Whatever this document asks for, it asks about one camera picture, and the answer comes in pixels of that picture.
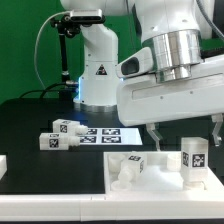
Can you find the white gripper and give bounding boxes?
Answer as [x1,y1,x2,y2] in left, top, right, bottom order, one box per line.
[116,47,224,151]

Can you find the white square tabletop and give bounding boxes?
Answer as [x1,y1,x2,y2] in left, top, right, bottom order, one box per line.
[104,152,224,201]

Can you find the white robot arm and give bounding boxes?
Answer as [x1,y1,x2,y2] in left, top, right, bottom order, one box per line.
[60,0,224,144]

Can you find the white sheet with tags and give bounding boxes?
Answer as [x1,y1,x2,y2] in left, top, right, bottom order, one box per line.
[80,128,142,145]

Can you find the white U-shaped obstacle fence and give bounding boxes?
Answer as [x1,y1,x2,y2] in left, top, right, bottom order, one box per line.
[0,160,224,221]

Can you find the black cables on table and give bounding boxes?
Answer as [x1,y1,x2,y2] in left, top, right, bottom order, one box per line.
[19,79,80,100]

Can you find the silver depth camera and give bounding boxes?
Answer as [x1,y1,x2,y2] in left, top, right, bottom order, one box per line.
[70,9,103,22]

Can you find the black camera stand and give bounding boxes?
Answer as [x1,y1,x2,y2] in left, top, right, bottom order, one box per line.
[50,15,80,101]

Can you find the white camera cable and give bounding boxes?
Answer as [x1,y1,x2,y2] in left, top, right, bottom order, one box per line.
[33,10,72,90]

